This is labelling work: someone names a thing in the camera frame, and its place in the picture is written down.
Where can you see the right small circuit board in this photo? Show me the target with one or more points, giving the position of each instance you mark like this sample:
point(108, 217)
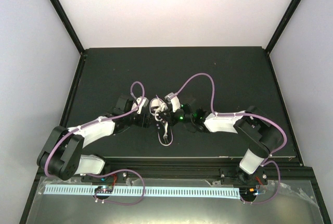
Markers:
point(247, 192)

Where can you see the left small circuit board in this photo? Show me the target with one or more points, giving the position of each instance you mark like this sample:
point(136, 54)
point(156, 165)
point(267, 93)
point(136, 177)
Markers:
point(104, 189)

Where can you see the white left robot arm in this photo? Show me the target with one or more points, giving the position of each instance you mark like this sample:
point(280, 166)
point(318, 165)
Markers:
point(61, 155)

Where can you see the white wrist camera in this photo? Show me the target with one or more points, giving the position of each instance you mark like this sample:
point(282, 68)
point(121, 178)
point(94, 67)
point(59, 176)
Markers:
point(139, 104)
point(173, 100)

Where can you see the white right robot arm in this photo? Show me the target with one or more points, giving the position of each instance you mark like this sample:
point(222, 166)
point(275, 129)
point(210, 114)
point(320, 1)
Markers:
point(257, 136)

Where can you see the left black frame post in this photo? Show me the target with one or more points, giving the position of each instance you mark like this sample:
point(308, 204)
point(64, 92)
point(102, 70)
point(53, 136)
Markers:
point(67, 24)

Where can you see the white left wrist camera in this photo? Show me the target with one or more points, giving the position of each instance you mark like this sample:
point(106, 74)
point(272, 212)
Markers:
point(139, 104)

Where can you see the black frame post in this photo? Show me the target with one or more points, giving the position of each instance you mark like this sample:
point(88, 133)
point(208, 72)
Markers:
point(67, 24)
point(293, 5)

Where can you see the white shoelace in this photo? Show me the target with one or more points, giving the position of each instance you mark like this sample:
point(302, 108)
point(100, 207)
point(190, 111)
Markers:
point(162, 106)

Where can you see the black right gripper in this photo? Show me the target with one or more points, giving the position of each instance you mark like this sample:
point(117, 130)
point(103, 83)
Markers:
point(172, 121)

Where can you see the black front mounting rail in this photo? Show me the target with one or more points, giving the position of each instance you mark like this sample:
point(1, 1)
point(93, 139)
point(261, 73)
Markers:
point(227, 172)

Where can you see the right black frame post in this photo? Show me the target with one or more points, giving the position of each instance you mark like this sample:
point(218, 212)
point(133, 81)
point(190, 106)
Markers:
point(293, 5)

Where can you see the light blue slotted cable duct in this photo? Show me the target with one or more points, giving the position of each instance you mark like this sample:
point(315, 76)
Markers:
point(227, 193)

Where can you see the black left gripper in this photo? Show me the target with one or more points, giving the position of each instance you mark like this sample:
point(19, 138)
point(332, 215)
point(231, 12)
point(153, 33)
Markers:
point(144, 120)

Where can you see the black canvas sneaker white sole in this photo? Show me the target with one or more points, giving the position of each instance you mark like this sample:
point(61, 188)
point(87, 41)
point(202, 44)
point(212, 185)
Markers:
point(165, 135)

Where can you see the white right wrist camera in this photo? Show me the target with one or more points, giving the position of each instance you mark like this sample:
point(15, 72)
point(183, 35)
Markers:
point(173, 100)

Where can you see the small circuit board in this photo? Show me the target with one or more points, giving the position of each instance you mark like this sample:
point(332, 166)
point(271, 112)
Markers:
point(104, 189)
point(247, 192)

